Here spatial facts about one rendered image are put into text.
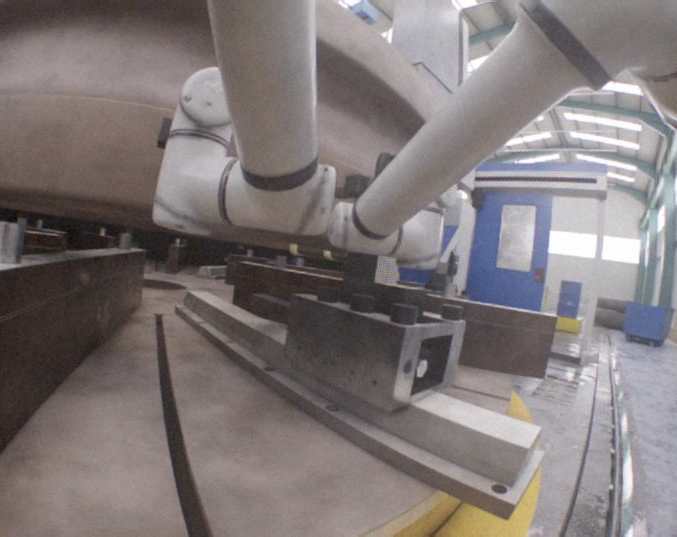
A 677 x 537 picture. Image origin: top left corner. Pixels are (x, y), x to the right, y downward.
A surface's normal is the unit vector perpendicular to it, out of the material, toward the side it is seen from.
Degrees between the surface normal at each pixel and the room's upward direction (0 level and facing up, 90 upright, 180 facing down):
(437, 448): 90
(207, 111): 88
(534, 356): 90
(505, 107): 144
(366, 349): 90
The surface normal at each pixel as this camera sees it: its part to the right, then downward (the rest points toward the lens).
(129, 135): 0.47, 0.09
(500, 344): -0.39, -0.04
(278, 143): 0.30, 0.80
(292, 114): 0.58, 0.69
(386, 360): -0.71, -0.10
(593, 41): -0.44, 0.79
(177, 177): -0.07, 0.01
